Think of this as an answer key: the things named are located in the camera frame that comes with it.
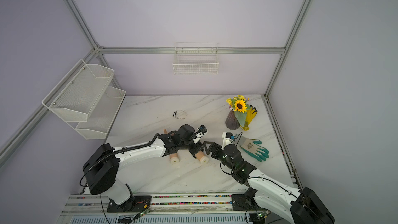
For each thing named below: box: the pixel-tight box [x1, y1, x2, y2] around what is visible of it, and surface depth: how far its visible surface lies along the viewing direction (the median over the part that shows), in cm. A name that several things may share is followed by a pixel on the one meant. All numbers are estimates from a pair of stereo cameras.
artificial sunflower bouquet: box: [225, 95, 251, 128], surface depth 82 cm
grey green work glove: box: [239, 136, 270, 162], surface depth 92 cm
